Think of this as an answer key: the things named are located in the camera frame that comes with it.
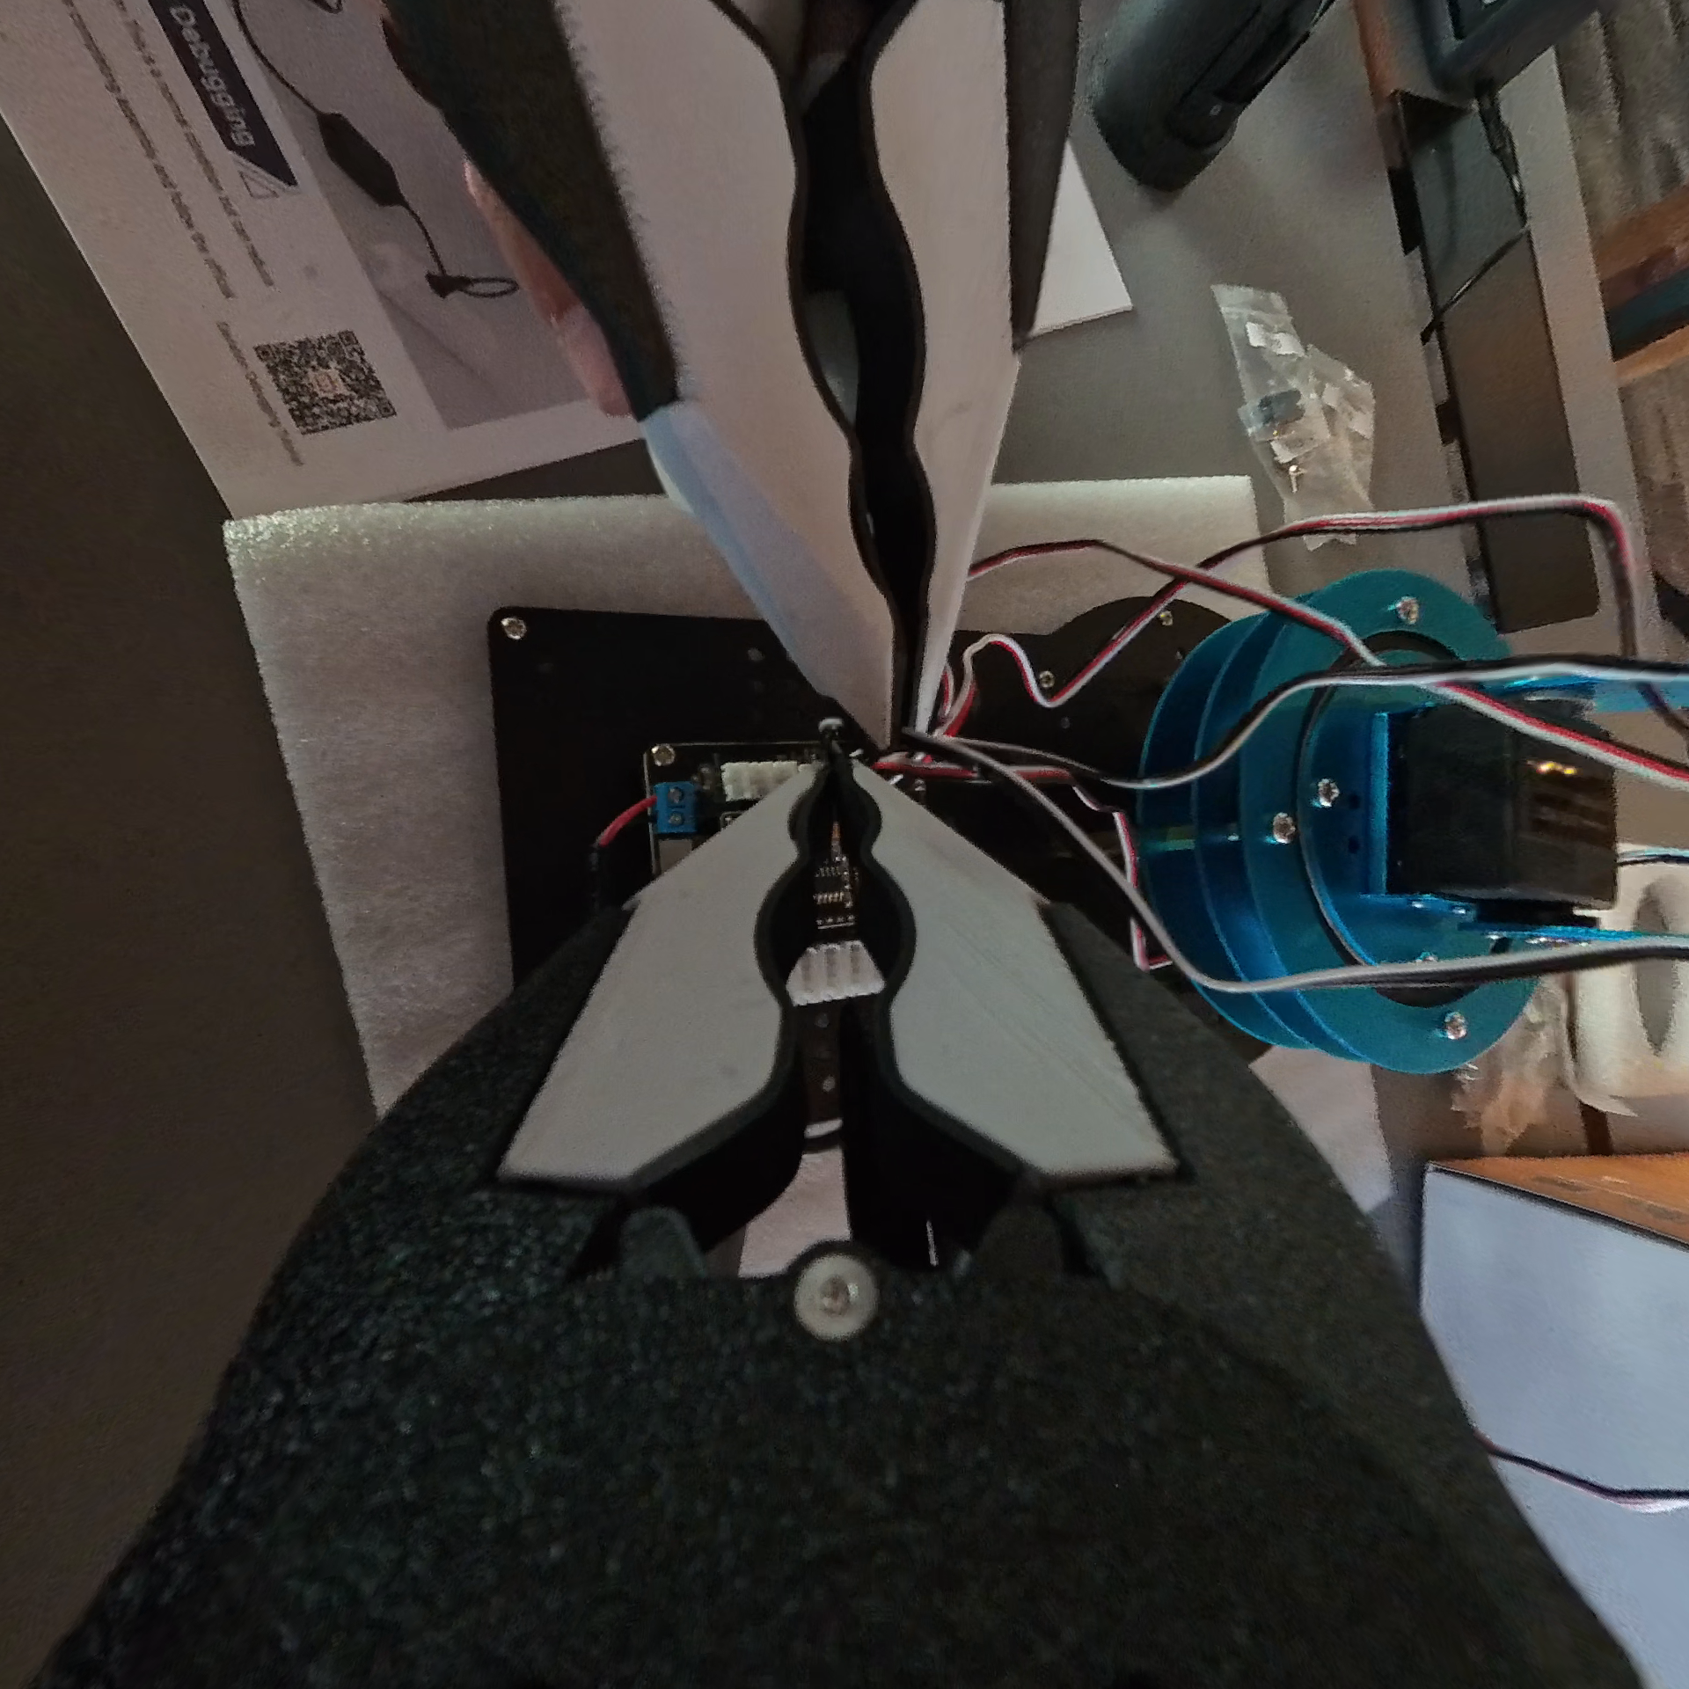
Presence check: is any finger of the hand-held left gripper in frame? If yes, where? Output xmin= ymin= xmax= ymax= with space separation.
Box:
xmin=859 ymin=0 xmax=1028 ymax=740
xmin=565 ymin=0 xmax=918 ymax=744

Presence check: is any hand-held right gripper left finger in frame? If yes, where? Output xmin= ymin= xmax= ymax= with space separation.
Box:
xmin=494 ymin=767 xmax=846 ymax=1191

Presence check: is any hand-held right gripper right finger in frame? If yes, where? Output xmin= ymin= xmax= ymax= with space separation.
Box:
xmin=843 ymin=762 xmax=1182 ymax=1191

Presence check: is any black circuit board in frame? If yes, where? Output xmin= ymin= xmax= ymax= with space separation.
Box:
xmin=639 ymin=738 xmax=966 ymax=1150

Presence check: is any blue toy robot arm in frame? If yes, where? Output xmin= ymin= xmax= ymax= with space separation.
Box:
xmin=1131 ymin=567 xmax=1689 ymax=1082

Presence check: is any red white black servo cable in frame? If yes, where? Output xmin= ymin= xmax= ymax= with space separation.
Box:
xmin=1108 ymin=793 xmax=1689 ymax=998
xmin=911 ymin=659 xmax=1689 ymax=800
xmin=902 ymin=495 xmax=1651 ymax=794
xmin=1483 ymin=1437 xmax=1689 ymax=1513

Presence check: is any person's left hand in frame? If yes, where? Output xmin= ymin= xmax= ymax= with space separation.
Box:
xmin=462 ymin=155 xmax=652 ymax=427

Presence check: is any white instruction sheet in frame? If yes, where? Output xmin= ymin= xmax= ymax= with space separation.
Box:
xmin=0 ymin=0 xmax=1136 ymax=519

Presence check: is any dark rounded object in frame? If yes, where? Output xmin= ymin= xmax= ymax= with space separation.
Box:
xmin=1091 ymin=0 xmax=1336 ymax=189

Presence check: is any clear plastic screw bag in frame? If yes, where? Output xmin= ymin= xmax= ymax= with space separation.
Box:
xmin=1210 ymin=281 xmax=1377 ymax=536

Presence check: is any white foam sheet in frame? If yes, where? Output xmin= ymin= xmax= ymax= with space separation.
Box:
xmin=221 ymin=475 xmax=1269 ymax=1121

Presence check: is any black metal stand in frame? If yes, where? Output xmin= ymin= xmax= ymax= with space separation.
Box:
xmin=1360 ymin=0 xmax=1585 ymax=636

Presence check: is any white tape roll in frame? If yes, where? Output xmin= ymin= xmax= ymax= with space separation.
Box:
xmin=1571 ymin=876 xmax=1689 ymax=1099

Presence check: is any white cardboard box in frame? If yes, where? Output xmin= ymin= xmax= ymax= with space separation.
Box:
xmin=1417 ymin=1158 xmax=1689 ymax=1689

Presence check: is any red black power wire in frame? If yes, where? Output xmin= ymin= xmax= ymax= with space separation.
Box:
xmin=592 ymin=799 xmax=681 ymax=878

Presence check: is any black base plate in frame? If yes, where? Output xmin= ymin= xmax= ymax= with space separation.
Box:
xmin=485 ymin=599 xmax=1269 ymax=1057

